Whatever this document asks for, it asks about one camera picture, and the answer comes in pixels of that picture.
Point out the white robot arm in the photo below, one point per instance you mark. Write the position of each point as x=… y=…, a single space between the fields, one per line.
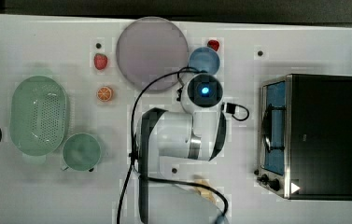
x=198 y=132

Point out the silver toaster oven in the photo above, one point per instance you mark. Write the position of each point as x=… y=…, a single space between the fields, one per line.
x=305 y=141

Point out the blue bowl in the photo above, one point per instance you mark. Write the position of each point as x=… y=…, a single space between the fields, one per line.
x=205 y=59

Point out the large grey round plate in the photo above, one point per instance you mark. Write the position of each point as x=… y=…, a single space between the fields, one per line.
x=149 y=48

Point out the orange slice toy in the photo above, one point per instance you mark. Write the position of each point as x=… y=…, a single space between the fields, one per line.
x=104 y=94

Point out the small red toy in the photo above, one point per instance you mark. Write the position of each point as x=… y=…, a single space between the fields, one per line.
x=213 y=44

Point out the yellow toy food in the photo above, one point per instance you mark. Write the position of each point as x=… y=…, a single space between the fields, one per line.
x=205 y=193

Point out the red toy strawberry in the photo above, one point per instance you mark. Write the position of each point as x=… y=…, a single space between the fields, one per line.
x=100 y=61

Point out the green cup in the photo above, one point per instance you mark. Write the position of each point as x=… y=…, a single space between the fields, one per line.
x=81 y=152

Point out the green perforated colander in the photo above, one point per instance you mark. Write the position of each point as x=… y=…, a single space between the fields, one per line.
x=38 y=116

